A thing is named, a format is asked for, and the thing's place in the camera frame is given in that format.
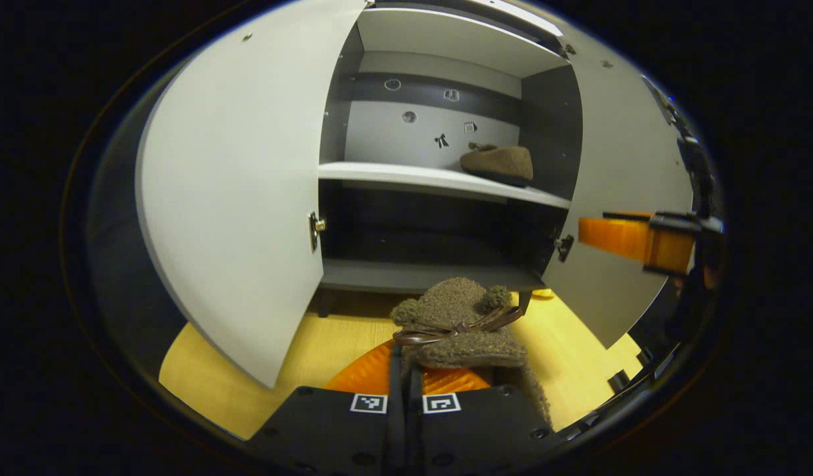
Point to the white cabinet door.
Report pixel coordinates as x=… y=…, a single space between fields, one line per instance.
x=234 y=185
x=618 y=165

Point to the white grey shoe cabinet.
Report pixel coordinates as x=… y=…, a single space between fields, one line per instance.
x=432 y=175

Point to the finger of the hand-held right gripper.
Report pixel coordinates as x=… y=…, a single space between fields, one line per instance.
x=611 y=235

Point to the brown fuzzy shoe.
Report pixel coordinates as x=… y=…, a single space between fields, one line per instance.
x=502 y=164
x=456 y=304

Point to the yellow round soft object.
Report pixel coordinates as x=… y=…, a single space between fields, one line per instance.
x=542 y=293

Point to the silver door hinge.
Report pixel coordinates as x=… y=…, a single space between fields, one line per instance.
x=565 y=246
x=568 y=49
x=313 y=231

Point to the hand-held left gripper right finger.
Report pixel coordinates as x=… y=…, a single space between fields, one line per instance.
x=479 y=430

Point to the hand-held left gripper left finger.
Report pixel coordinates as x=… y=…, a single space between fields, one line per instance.
x=327 y=430

